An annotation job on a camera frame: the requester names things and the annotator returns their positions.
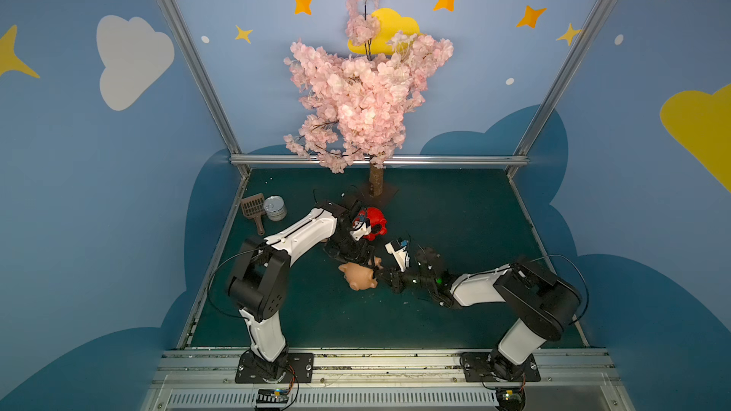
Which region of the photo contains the pink piggy bank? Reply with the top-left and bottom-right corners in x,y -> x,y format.
338,263 -> 378,291

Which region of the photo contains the red piggy bank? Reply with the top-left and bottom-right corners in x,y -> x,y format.
350,207 -> 386,242

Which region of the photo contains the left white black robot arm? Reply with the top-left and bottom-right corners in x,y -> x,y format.
225,202 -> 386,384

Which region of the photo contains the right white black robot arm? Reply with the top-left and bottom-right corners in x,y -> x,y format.
373,247 -> 588,382

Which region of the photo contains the small metal can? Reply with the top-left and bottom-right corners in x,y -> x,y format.
263,195 -> 287,222

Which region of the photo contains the brown toy scoop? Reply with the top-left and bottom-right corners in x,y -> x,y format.
240,193 -> 266,237

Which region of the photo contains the pink cherry blossom tree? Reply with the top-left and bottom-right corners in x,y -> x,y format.
284,0 -> 454,202

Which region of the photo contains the right controller board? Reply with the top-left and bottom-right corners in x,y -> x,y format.
495,388 -> 525,411

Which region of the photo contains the controller board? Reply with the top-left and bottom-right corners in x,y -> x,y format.
253,388 -> 292,410
495,388 -> 525,411

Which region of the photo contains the left controller board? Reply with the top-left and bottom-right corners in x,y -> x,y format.
253,388 -> 292,410

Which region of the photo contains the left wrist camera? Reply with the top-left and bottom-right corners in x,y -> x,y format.
338,194 -> 371,242

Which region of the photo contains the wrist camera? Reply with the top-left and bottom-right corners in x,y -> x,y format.
386,238 -> 410,272
338,194 -> 371,242

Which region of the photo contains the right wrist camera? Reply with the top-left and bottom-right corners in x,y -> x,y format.
386,238 -> 410,272

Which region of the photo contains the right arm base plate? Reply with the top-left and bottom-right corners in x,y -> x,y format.
459,350 -> 541,382

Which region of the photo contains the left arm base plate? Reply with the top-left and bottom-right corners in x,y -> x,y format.
234,350 -> 314,384

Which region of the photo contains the aluminium mounting rail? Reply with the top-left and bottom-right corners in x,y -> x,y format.
141,348 -> 634,410

